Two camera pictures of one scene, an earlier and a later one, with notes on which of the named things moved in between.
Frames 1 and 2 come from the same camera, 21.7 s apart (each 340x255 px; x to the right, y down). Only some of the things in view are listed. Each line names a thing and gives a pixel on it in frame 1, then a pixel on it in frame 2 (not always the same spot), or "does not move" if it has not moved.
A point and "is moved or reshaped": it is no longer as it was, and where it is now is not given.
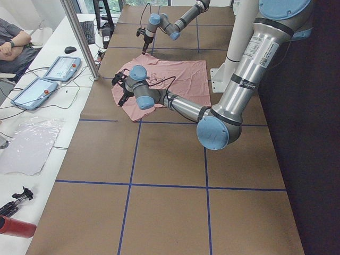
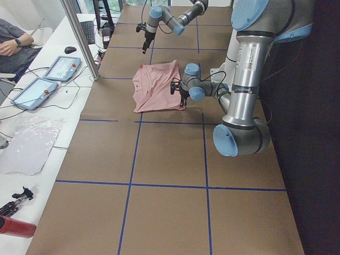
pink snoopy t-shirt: x=186 y=79 is moved or reshaped
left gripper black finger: x=122 y=100 to x=183 y=101
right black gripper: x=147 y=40 does not move
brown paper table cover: x=150 y=187 does not move
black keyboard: x=88 y=31 does not move
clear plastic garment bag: x=30 y=147 does not move
